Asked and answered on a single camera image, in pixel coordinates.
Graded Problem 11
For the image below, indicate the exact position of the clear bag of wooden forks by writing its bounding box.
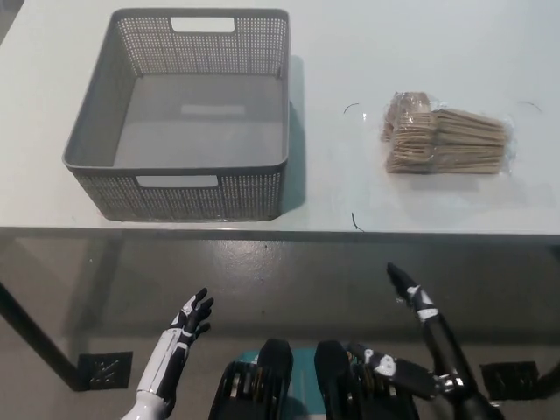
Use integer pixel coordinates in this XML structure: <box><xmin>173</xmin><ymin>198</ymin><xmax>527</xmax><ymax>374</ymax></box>
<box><xmin>379</xmin><ymin>90</ymin><xmax>520</xmax><ymax>177</ymax></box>

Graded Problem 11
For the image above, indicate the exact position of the robot right black white hand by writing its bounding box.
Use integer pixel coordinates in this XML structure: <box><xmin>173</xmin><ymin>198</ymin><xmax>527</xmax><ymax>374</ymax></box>
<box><xmin>348</xmin><ymin>261</ymin><xmax>467</xmax><ymax>402</ymax></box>

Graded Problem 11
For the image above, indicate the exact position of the black floor foot plate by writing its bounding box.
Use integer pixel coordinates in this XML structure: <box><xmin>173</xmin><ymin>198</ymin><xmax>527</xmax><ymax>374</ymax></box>
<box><xmin>76</xmin><ymin>351</ymin><xmax>135</xmax><ymax>391</ymax></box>
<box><xmin>479</xmin><ymin>360</ymin><xmax>540</xmax><ymax>402</ymax></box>

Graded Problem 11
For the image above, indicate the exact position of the robot left black body block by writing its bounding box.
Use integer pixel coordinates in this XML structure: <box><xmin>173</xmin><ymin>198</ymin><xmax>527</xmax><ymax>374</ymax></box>
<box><xmin>207</xmin><ymin>339</ymin><xmax>294</xmax><ymax>420</ymax></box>

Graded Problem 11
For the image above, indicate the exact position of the grey perforated plastic basket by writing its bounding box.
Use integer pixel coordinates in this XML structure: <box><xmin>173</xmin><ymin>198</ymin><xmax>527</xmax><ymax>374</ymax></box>
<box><xmin>61</xmin><ymin>7</ymin><xmax>294</xmax><ymax>222</ymax></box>

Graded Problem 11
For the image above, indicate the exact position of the robot left white black hand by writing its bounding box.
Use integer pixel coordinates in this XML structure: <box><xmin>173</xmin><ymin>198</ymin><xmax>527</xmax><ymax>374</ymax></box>
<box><xmin>135</xmin><ymin>287</ymin><xmax>215</xmax><ymax>402</ymax></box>

